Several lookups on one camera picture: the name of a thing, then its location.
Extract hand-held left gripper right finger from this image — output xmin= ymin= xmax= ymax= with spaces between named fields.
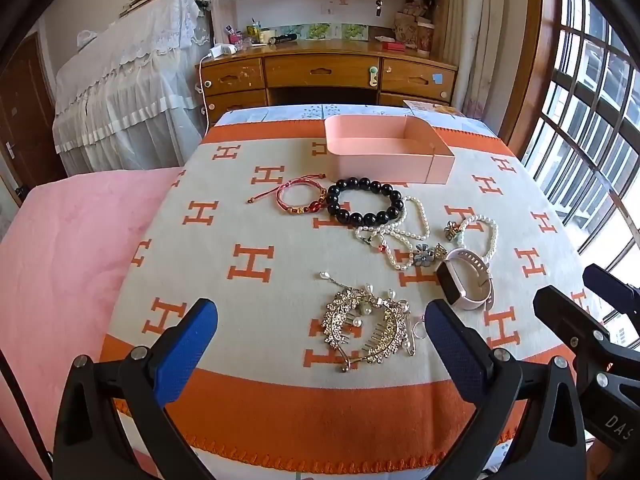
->
xmin=424 ymin=298 xmax=586 ymax=480

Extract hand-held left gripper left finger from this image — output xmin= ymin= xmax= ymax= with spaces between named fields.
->
xmin=52 ymin=298 xmax=219 ymax=480

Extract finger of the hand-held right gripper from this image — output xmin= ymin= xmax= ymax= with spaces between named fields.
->
xmin=582 ymin=263 xmax=640 ymax=318
xmin=533 ymin=285 xmax=618 ymax=376

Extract silver safety pin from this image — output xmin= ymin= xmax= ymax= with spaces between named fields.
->
xmin=402 ymin=310 xmax=428 ymax=357

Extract grey flower brooch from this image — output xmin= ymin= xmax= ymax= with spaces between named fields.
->
xmin=412 ymin=242 xmax=448 ymax=268

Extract white pearl necklace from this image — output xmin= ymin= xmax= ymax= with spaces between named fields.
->
xmin=354 ymin=195 xmax=432 ymax=272

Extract gold rhinestone hair comb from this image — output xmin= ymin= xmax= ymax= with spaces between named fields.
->
xmin=319 ymin=270 xmax=412 ymax=373

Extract pearl bracelet with charm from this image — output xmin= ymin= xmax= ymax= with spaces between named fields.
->
xmin=444 ymin=214 xmax=500 ymax=261

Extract red string bracelet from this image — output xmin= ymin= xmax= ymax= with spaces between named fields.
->
xmin=246 ymin=173 xmax=328 ymax=215

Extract pink paper box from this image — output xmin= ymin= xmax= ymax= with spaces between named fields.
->
xmin=324 ymin=115 xmax=457 ymax=185

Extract black bead bracelet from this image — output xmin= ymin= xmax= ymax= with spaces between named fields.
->
xmin=325 ymin=176 xmax=406 ymax=226

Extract orange and cream patterned blanket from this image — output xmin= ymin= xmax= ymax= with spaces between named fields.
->
xmin=97 ymin=119 xmax=608 ymax=463

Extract pink blanket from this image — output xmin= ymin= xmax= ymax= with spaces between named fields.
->
xmin=0 ymin=167 xmax=183 ymax=480

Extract window with metal grille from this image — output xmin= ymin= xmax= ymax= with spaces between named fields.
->
xmin=520 ymin=0 xmax=640 ymax=351

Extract food cover cookbook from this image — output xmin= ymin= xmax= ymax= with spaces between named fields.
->
xmin=402 ymin=100 xmax=461 ymax=116

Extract tree print bed sheet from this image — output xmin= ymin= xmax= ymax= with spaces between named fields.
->
xmin=215 ymin=102 xmax=488 ymax=133

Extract pale floral curtain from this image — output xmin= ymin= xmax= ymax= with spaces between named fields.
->
xmin=442 ymin=0 xmax=516 ymax=133

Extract white lace furniture cover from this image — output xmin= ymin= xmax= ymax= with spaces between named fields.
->
xmin=52 ymin=0 xmax=213 ymax=173

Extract brown wooden door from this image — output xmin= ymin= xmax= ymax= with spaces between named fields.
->
xmin=0 ymin=32 xmax=56 ymax=206

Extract red patterned cup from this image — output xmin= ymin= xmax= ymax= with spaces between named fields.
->
xmin=416 ymin=19 xmax=435 ymax=57

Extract brown patterned paper bag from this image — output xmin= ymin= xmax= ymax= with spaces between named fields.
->
xmin=393 ymin=10 xmax=420 ymax=48

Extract wooden desk with drawers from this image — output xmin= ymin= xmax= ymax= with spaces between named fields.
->
xmin=194 ymin=37 xmax=458 ymax=126

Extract strip of plant pictures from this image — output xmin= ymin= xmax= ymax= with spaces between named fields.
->
xmin=270 ymin=22 xmax=371 ymax=41

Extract black cable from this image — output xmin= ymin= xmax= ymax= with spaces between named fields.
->
xmin=0 ymin=350 xmax=51 ymax=471

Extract white charger cable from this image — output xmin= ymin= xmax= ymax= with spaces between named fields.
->
xmin=197 ymin=52 xmax=213 ymax=136

